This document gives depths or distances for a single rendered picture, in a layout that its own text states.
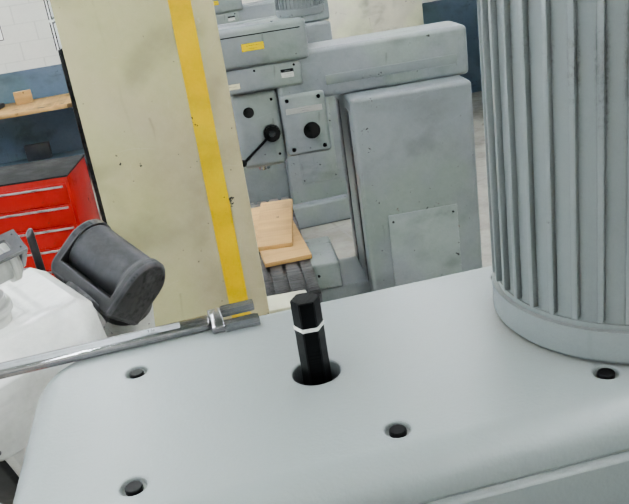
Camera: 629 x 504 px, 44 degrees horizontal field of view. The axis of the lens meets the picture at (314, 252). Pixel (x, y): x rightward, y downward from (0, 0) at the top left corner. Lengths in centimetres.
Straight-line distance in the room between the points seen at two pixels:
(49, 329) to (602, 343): 81
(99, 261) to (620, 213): 91
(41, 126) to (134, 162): 750
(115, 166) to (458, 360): 180
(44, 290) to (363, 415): 78
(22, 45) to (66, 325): 856
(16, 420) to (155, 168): 125
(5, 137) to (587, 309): 945
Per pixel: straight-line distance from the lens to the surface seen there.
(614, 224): 53
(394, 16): 904
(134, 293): 126
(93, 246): 129
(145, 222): 234
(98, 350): 68
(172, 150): 228
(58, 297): 120
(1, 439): 118
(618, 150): 52
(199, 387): 60
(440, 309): 65
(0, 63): 972
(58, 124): 974
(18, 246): 113
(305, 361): 57
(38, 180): 520
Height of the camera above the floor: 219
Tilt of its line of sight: 22 degrees down
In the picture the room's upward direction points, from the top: 9 degrees counter-clockwise
